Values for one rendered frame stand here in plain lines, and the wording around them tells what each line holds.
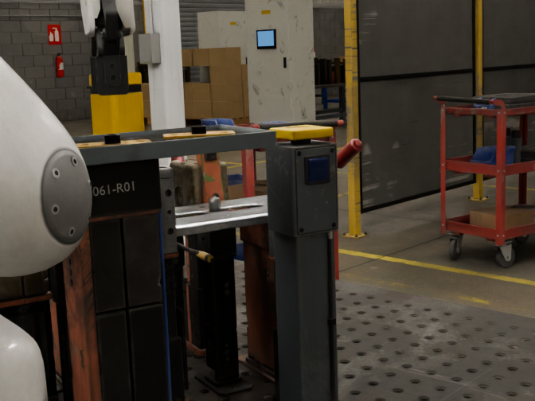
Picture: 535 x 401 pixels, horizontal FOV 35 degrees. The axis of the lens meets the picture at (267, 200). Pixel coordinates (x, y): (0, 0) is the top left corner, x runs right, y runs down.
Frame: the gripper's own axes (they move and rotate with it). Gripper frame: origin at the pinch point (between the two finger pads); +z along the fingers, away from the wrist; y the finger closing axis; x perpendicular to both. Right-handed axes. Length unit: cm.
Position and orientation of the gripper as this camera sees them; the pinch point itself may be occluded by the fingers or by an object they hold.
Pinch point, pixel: (109, 84)
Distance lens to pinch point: 95.0
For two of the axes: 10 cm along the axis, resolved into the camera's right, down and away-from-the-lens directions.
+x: -9.6, 0.8, -2.5
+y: -2.6, -1.5, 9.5
